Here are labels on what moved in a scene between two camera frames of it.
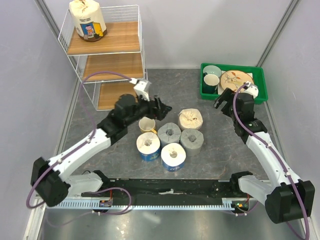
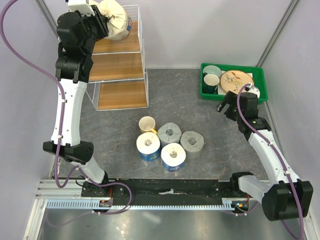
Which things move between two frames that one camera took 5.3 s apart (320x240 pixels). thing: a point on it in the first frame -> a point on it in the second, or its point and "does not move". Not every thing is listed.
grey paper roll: x=192 y=141 does not move
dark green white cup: x=210 y=83 does not move
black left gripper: x=160 y=112 -> x=100 y=20
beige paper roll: x=190 y=118 -> x=119 y=24
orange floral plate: x=233 y=79 does not move
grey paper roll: x=168 y=132 does not move
